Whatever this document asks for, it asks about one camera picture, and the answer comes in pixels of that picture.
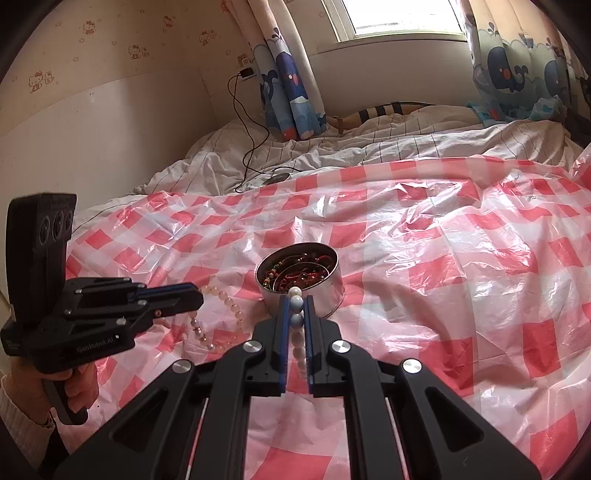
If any round metal tin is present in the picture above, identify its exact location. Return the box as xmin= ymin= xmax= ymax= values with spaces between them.
xmin=255 ymin=244 xmax=348 ymax=320

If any person's left forearm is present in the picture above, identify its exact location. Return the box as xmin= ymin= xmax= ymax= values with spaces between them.
xmin=0 ymin=373 xmax=57 ymax=472

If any tangle of beaded bracelets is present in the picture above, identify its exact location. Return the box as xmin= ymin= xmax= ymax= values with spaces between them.
xmin=259 ymin=250 xmax=336 ymax=292

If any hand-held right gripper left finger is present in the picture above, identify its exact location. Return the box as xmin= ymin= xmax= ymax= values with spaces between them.
xmin=53 ymin=295 xmax=289 ymax=480

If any pink pearl bracelet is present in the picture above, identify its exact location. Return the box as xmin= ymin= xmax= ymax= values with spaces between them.
xmin=187 ymin=283 xmax=246 ymax=354

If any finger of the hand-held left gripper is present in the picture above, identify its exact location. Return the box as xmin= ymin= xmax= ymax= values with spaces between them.
xmin=136 ymin=282 xmax=202 ymax=302
xmin=137 ymin=294 xmax=205 ymax=325

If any person's left hand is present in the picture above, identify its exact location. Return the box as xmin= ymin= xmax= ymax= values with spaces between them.
xmin=9 ymin=361 xmax=100 ymax=424

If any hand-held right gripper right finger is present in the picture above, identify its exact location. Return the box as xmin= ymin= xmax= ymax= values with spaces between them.
xmin=304 ymin=295 xmax=542 ymax=480

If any window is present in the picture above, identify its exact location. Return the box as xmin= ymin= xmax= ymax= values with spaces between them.
xmin=323 ymin=0 xmax=467 ymax=43

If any whale printed curtain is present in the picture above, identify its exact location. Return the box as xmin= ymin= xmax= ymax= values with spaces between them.
xmin=245 ymin=0 xmax=329 ymax=141
xmin=464 ymin=0 xmax=583 ymax=126

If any white wall panel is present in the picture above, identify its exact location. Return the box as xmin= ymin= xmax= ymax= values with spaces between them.
xmin=0 ymin=69 xmax=241 ymax=296

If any tan black striped pillow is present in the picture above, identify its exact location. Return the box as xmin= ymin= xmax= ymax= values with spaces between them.
xmin=330 ymin=102 xmax=472 ymax=136

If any white striped duvet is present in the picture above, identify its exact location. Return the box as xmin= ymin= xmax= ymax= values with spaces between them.
xmin=69 ymin=104 xmax=578 ymax=232

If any red checked plastic sheet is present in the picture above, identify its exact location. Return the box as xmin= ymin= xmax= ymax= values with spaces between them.
xmin=65 ymin=143 xmax=591 ymax=480

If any black charging cable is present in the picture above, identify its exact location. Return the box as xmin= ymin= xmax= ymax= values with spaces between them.
xmin=228 ymin=73 xmax=296 ymax=195

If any white bead bracelet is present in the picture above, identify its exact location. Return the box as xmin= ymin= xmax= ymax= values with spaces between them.
xmin=286 ymin=285 xmax=308 ymax=380

